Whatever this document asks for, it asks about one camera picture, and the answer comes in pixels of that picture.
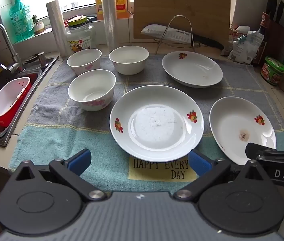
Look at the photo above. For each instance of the white plate small brown speck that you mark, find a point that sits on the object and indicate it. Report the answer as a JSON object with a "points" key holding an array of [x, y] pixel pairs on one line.
{"points": [[192, 67]]}

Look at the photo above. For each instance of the bamboo cutting board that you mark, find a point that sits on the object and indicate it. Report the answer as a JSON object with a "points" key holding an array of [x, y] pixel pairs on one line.
{"points": [[182, 0]]}

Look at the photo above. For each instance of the green binder clip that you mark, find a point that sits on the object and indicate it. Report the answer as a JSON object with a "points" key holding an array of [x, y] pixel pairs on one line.
{"points": [[242, 39]]}

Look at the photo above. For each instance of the metal faucet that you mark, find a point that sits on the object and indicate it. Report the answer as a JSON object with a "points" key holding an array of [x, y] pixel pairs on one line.
{"points": [[6, 37]]}

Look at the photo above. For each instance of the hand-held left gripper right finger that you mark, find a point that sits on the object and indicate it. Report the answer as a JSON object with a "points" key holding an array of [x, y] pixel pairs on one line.
{"points": [[199, 162]]}

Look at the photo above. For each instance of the small potted plant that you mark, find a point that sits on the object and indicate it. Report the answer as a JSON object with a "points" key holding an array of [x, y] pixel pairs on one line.
{"points": [[38, 26]]}

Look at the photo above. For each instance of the dark soy sauce bottle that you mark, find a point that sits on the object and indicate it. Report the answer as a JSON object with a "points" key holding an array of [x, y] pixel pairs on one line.
{"points": [[261, 42]]}

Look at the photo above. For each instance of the white plate two fruit prints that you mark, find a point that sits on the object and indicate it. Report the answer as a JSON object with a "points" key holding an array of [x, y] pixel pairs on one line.
{"points": [[157, 123]]}

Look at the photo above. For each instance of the short cling film roll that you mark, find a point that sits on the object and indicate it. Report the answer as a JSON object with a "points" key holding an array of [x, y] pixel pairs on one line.
{"points": [[58, 30]]}

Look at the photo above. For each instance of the green detergent bottle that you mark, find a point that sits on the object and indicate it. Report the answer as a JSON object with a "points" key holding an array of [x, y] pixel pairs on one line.
{"points": [[20, 20]]}

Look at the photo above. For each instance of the grey and teal towel mat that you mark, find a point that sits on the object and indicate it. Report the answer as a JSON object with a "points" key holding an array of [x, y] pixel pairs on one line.
{"points": [[56, 110]]}

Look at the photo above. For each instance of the tall cling film roll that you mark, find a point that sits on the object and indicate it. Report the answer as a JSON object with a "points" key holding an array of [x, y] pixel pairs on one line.
{"points": [[109, 17]]}

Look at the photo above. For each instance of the glass jar yellow green lid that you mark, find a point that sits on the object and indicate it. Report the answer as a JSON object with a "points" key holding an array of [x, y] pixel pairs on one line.
{"points": [[80, 39]]}

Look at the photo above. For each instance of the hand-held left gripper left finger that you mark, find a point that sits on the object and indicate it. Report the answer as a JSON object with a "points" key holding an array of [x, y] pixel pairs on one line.
{"points": [[80, 160]]}

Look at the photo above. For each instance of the white blue printed bag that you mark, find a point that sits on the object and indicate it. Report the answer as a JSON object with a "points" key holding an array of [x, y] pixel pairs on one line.
{"points": [[247, 47]]}

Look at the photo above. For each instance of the green lid sauce jar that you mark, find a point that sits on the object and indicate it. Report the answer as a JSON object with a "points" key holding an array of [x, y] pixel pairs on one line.
{"points": [[273, 70]]}

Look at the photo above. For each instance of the red white printed bag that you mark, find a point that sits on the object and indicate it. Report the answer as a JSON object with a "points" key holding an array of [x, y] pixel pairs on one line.
{"points": [[234, 36]]}

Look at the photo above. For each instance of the plain white bowl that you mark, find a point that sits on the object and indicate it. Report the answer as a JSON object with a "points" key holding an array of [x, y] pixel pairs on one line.
{"points": [[129, 57]]}

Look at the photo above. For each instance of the red plastic basin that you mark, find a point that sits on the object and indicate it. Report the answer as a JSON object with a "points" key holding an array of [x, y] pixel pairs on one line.
{"points": [[33, 80]]}

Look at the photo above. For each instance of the white strainer basket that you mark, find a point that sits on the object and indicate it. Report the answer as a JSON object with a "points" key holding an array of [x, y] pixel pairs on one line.
{"points": [[6, 100]]}

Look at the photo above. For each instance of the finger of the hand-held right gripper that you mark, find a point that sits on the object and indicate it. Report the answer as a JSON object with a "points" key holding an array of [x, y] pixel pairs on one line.
{"points": [[254, 150]]}

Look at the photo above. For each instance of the white plate brown stain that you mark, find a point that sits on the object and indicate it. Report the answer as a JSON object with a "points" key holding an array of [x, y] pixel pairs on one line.
{"points": [[232, 130]]}

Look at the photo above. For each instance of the white bowl pink flowers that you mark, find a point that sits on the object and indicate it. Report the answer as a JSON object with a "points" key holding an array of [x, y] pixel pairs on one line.
{"points": [[91, 90], [84, 57]]}

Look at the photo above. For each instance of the dark red knife block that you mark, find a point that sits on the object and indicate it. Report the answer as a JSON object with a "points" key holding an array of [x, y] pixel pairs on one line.
{"points": [[276, 37]]}

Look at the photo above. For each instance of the orange oil bottle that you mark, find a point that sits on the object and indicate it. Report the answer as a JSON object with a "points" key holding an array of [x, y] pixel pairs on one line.
{"points": [[121, 2]]}

